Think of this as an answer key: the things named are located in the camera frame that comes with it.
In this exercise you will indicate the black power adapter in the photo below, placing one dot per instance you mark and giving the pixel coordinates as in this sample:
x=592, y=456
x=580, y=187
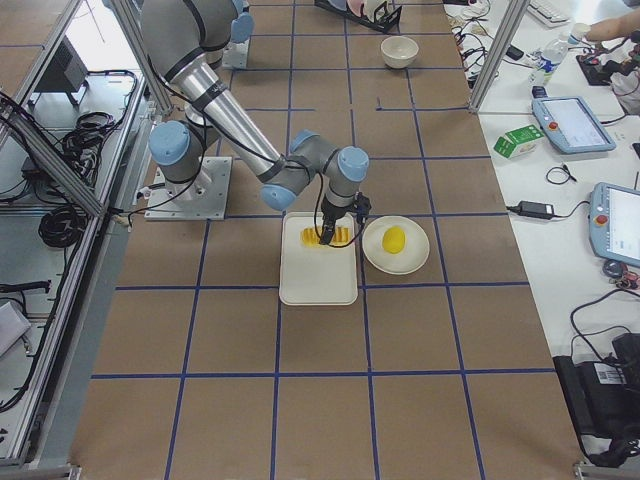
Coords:
x=536, y=210

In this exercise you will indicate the pink plate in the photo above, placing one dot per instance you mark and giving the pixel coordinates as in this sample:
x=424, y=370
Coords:
x=356, y=7

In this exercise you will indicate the aluminium frame post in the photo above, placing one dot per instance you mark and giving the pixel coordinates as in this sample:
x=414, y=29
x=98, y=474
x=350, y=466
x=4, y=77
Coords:
x=505, y=33

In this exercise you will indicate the blue teach pendant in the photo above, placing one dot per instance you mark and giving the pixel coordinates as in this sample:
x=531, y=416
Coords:
x=614, y=223
x=571, y=126

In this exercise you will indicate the plastic water bottle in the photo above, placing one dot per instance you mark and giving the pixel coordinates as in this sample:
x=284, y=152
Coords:
x=551, y=56

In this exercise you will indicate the striped orange bread roll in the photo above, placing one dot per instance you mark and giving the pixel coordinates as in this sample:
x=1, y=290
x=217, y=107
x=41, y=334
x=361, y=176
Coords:
x=311, y=237

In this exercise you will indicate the yellow lemon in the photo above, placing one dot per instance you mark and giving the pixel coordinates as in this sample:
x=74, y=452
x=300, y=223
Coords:
x=393, y=240

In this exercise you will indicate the cream plate under lemon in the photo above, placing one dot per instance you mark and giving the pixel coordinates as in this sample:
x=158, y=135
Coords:
x=414, y=255

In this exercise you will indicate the cream white plate in rack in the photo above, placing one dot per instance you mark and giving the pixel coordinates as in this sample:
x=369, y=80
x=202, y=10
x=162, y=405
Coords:
x=375, y=10

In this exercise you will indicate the green white carton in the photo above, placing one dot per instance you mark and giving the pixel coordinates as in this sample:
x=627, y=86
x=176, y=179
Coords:
x=519, y=141

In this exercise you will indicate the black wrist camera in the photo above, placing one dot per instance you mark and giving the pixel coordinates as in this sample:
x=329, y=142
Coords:
x=361, y=208

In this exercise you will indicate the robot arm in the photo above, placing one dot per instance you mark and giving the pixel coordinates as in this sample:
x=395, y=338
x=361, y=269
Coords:
x=184, y=41

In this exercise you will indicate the cream white bowl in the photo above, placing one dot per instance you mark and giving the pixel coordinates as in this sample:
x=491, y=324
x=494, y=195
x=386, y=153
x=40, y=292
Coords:
x=399, y=52

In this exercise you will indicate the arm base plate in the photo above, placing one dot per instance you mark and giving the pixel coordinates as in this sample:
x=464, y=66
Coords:
x=204, y=199
x=235, y=54

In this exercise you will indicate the black plate rack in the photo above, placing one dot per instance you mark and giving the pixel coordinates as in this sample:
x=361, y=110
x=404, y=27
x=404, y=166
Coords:
x=340, y=8

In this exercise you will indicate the white rectangular tray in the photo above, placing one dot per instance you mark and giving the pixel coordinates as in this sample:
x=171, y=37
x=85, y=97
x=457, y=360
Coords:
x=314, y=275

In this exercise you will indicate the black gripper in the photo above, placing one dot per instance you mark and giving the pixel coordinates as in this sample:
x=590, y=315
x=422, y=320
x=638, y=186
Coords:
x=332, y=214

